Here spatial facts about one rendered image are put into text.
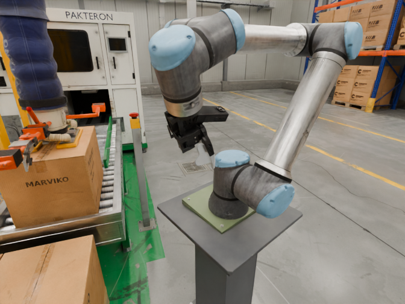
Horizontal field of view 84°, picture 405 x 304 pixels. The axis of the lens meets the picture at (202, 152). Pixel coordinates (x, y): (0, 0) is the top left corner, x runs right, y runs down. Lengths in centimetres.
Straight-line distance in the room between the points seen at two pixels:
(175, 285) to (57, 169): 105
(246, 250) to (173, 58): 73
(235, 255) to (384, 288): 139
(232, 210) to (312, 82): 59
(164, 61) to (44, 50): 111
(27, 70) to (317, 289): 214
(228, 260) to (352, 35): 86
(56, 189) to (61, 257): 34
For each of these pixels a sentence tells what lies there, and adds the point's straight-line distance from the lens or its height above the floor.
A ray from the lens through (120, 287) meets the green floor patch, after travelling 185.
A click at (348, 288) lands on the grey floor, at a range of 201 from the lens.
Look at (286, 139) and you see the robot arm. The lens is 86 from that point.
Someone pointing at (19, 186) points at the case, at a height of 83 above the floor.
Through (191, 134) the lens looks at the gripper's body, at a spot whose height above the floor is 124.
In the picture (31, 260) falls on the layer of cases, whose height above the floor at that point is 54.
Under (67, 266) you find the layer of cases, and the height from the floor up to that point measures 54.
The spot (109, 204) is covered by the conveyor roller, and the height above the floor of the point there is 53.
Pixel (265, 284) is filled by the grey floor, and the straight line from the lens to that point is 183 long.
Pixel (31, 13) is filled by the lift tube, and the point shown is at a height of 161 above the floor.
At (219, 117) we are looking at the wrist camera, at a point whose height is 127.
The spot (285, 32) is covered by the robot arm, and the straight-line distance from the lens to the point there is 93.
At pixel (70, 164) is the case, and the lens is 136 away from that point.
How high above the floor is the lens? 142
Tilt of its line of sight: 22 degrees down
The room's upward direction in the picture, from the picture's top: straight up
